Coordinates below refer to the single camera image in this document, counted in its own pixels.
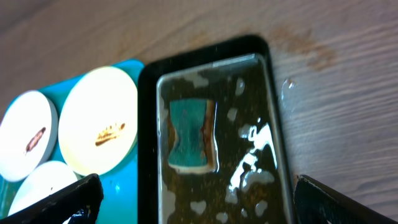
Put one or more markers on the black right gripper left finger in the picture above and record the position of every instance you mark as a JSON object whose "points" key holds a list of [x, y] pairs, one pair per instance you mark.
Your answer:
{"points": [[79, 203]]}

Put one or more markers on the green yellow sponge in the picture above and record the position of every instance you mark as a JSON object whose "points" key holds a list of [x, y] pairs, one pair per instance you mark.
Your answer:
{"points": [[194, 150]]}

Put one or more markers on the white plate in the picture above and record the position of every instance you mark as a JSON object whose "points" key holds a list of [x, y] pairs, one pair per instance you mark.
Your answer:
{"points": [[28, 134], [45, 180]]}

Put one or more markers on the black water tray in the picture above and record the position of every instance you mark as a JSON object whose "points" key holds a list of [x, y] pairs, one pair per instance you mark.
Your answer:
{"points": [[252, 183]]}

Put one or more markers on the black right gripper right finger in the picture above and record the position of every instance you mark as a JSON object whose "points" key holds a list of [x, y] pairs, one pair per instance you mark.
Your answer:
{"points": [[315, 202]]}

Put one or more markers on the green rimmed plate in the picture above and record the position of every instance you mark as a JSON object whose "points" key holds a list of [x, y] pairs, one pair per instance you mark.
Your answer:
{"points": [[98, 122]]}

